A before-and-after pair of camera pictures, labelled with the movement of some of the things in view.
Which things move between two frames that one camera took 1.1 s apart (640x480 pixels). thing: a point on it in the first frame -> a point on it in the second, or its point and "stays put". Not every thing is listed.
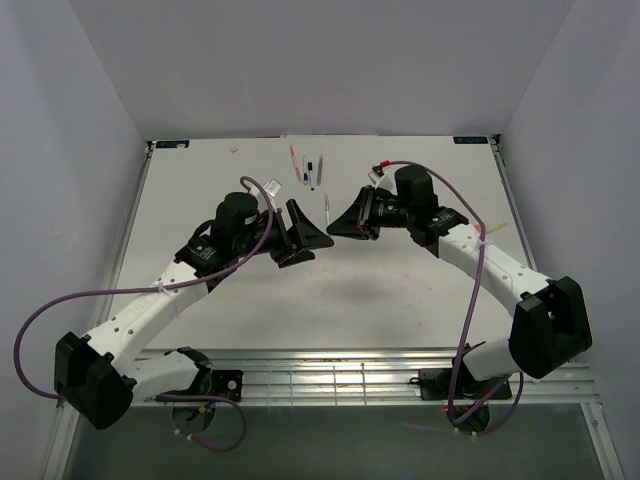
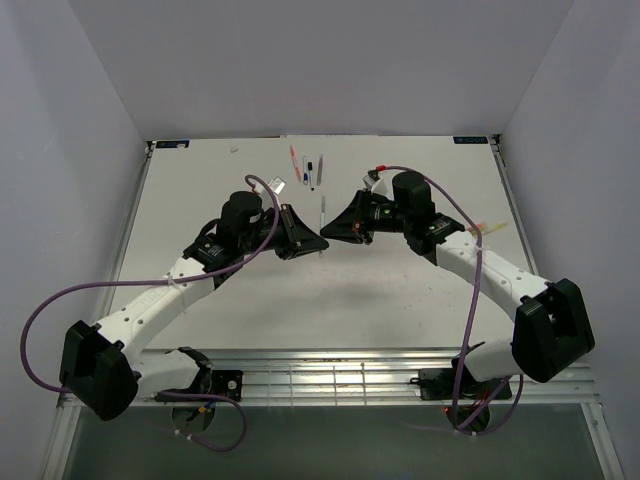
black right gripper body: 380,215 stays put
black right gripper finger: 346,226 stays put
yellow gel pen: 496,227 stays put
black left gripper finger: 299,257 -> 306,246
